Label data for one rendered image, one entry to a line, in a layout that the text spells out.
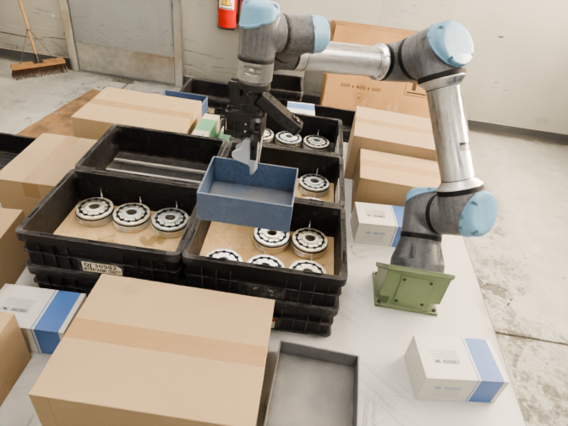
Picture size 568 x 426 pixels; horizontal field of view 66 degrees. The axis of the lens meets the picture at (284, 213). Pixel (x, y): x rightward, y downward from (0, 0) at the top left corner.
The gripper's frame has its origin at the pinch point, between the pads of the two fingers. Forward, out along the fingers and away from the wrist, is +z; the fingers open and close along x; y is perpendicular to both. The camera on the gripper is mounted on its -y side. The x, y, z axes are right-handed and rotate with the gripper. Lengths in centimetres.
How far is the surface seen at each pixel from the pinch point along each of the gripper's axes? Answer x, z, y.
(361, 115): -94, 13, -29
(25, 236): 14, 21, 51
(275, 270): 10.8, 20.0, -8.8
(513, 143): -309, 83, -187
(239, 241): -9.3, 27.9, 3.8
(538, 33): -315, -9, -174
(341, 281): 9.9, 20.2, -24.4
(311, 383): 21, 44, -22
